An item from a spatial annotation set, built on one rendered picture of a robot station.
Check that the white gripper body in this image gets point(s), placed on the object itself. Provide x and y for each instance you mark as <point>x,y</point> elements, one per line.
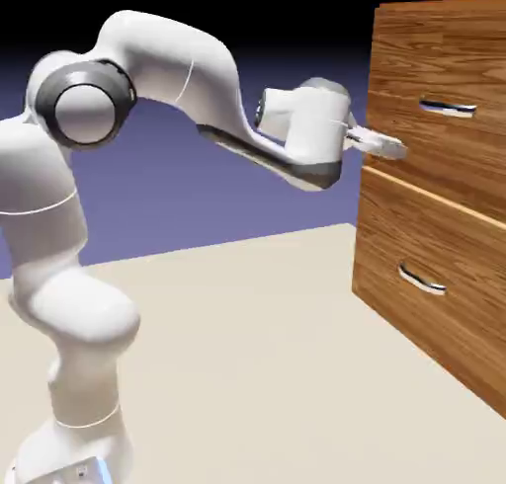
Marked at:
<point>381,141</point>

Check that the wooden cabinet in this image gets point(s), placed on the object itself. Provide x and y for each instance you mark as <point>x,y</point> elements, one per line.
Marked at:
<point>435,49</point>

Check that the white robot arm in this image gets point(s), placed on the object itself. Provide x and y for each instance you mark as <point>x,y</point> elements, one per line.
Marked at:
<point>166,69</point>

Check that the wooden drawer front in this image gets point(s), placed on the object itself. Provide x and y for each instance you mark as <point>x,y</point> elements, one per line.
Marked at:
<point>442,152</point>
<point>454,326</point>

